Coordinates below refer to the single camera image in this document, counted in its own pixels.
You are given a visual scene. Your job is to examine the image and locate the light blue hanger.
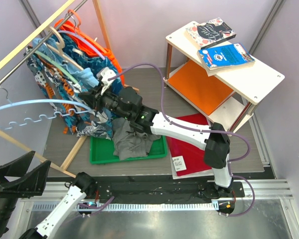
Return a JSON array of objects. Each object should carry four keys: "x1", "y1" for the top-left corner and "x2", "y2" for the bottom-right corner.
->
[{"x1": 0, "y1": 86, "x2": 94, "y2": 130}]

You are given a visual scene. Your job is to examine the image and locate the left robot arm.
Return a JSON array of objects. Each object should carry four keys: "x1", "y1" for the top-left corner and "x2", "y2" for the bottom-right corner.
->
[{"x1": 0, "y1": 151, "x2": 97, "y2": 239}]

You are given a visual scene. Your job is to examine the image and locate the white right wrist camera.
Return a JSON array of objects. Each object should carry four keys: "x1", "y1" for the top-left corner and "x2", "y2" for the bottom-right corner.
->
[{"x1": 97, "y1": 67, "x2": 116, "y2": 96}]

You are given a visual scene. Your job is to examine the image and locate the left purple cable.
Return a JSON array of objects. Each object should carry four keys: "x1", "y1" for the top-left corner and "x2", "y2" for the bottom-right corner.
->
[{"x1": 69, "y1": 194, "x2": 117, "y2": 220}]

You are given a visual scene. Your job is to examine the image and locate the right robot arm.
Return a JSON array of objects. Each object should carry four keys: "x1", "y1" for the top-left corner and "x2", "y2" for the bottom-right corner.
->
[{"x1": 79, "y1": 86, "x2": 233, "y2": 197}]

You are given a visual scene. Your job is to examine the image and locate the floral cover book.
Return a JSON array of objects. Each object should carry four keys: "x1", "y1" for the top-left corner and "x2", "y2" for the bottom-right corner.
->
[{"x1": 184, "y1": 17, "x2": 236, "y2": 50}]

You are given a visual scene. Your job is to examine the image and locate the beige hanger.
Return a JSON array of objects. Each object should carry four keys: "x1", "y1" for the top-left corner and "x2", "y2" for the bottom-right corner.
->
[{"x1": 45, "y1": 26, "x2": 84, "y2": 71}]

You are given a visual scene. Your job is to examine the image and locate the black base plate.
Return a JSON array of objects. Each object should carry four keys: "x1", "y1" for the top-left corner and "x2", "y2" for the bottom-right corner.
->
[{"x1": 94, "y1": 180, "x2": 245, "y2": 203}]

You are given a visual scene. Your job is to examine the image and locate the green plastic tray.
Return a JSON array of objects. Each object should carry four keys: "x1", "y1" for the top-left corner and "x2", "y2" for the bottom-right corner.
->
[{"x1": 89, "y1": 135, "x2": 168, "y2": 165}]

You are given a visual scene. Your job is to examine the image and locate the metal clothes rail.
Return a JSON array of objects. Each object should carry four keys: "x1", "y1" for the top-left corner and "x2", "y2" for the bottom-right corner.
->
[{"x1": 0, "y1": 0, "x2": 88, "y2": 93}]

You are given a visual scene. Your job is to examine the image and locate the orange hanger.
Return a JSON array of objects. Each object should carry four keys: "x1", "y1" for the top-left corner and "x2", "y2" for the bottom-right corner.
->
[{"x1": 67, "y1": 9, "x2": 82, "y2": 28}]

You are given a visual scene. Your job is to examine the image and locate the wooden clothes rack frame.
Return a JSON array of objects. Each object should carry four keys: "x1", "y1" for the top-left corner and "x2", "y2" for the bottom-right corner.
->
[{"x1": 0, "y1": 0, "x2": 140, "y2": 179}]

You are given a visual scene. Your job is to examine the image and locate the light blue shorts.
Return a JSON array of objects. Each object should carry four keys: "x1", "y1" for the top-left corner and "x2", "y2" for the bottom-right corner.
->
[{"x1": 38, "y1": 35, "x2": 99, "y2": 88}]

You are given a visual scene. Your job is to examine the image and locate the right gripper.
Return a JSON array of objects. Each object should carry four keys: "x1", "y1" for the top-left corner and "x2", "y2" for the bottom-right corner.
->
[{"x1": 78, "y1": 83, "x2": 132, "y2": 121}]

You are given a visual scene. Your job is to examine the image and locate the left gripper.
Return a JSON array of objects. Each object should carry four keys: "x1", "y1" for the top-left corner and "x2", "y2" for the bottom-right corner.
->
[{"x1": 0, "y1": 149, "x2": 51, "y2": 239}]

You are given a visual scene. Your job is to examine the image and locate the lilac hanger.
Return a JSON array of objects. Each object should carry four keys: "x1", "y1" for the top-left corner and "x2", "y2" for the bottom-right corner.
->
[{"x1": 58, "y1": 30, "x2": 105, "y2": 60}]

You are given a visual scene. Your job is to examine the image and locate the orange folder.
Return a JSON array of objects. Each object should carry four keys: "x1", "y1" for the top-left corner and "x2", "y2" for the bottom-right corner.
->
[{"x1": 168, "y1": 60, "x2": 234, "y2": 115}]

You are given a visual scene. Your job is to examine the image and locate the red folder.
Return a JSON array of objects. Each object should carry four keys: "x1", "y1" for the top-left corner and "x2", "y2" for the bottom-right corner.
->
[{"x1": 165, "y1": 113, "x2": 214, "y2": 177}]

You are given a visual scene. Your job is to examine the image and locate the white papers under folder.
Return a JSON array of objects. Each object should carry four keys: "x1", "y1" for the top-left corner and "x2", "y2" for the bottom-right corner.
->
[{"x1": 170, "y1": 157, "x2": 214, "y2": 180}]

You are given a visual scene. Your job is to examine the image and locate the dark teal patterned shorts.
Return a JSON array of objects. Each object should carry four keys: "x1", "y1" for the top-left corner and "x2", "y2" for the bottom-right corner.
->
[{"x1": 60, "y1": 33, "x2": 119, "y2": 90}]

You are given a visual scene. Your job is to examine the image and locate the mint green hanger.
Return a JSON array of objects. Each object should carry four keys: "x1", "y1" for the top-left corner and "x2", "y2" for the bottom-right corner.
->
[{"x1": 35, "y1": 50, "x2": 78, "y2": 84}]

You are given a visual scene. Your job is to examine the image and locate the grey shorts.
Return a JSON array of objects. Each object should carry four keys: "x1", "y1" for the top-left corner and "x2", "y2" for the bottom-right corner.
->
[{"x1": 112, "y1": 118, "x2": 161, "y2": 160}]

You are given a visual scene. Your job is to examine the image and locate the blue cover book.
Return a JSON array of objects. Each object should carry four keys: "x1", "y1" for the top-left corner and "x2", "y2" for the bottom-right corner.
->
[{"x1": 197, "y1": 43, "x2": 255, "y2": 72}]

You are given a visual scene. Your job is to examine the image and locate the orange teal cartoon shorts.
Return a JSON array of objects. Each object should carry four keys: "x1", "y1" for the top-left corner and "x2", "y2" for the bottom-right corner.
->
[{"x1": 26, "y1": 53, "x2": 113, "y2": 139}]

